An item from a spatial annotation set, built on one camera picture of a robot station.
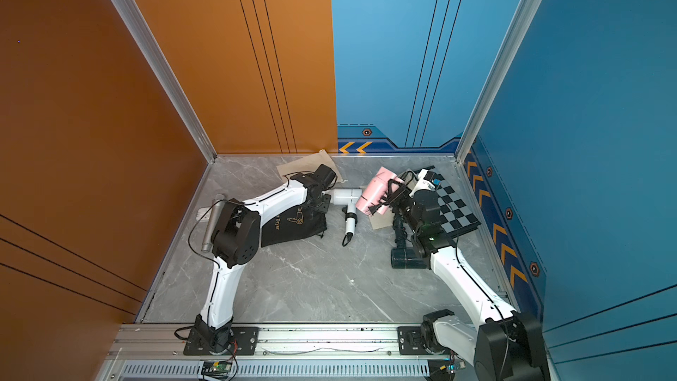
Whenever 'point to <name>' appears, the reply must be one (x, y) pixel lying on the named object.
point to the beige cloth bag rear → (308, 164)
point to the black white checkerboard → (457, 217)
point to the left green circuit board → (222, 366)
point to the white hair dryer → (349, 197)
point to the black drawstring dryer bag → (294, 223)
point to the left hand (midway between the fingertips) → (322, 201)
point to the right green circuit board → (452, 368)
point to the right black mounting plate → (410, 341)
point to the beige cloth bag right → (378, 220)
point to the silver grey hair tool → (219, 202)
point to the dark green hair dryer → (401, 257)
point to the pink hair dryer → (370, 199)
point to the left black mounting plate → (244, 341)
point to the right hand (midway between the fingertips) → (391, 182)
